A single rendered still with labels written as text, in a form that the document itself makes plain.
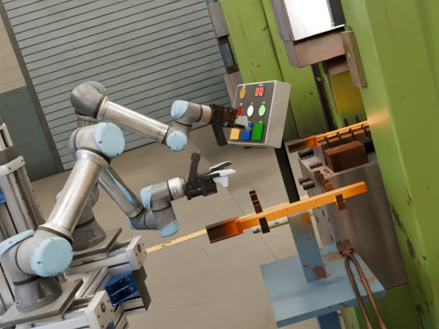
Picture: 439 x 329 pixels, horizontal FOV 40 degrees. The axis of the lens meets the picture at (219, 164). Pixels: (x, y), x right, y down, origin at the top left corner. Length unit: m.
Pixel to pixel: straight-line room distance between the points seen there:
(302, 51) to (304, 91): 4.90
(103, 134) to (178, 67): 8.09
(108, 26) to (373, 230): 8.29
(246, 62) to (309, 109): 0.89
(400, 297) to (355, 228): 0.30
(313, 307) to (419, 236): 0.40
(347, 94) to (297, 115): 4.61
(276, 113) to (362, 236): 0.74
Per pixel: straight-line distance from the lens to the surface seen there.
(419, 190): 1.84
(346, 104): 2.43
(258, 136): 2.62
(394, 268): 2.19
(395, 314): 2.26
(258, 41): 7.01
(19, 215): 2.23
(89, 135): 2.03
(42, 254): 1.87
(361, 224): 2.10
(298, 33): 2.06
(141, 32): 10.04
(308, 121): 7.05
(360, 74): 1.89
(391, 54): 1.76
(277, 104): 2.61
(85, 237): 2.46
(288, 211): 1.64
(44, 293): 2.05
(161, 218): 2.21
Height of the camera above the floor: 1.48
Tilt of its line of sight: 12 degrees down
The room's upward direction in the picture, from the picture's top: 17 degrees counter-clockwise
